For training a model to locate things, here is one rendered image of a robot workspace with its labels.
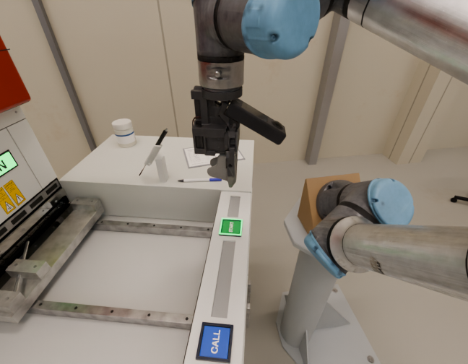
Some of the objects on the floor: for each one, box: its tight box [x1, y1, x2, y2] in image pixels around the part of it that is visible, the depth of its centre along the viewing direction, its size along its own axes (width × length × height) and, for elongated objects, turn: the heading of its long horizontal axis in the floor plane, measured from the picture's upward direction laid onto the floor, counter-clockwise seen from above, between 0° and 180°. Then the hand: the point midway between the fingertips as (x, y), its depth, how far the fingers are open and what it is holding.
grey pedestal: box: [276, 197, 381, 364], centre depth 107 cm, size 51×44×82 cm
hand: (233, 182), depth 53 cm, fingers closed
